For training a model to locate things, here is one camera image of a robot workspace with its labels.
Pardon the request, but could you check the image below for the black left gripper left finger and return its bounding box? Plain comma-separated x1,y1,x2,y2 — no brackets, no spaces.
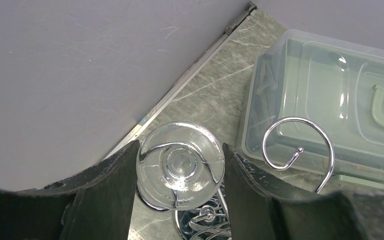
0,140,140,240

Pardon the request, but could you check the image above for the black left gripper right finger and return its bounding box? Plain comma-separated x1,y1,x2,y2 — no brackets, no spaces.
222,143,384,240

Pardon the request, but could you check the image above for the chrome tree glass rack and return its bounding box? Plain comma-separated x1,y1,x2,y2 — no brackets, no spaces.
171,116,335,240

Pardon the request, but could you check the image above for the clear plastic storage box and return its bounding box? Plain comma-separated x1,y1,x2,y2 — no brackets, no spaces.
236,30,384,189

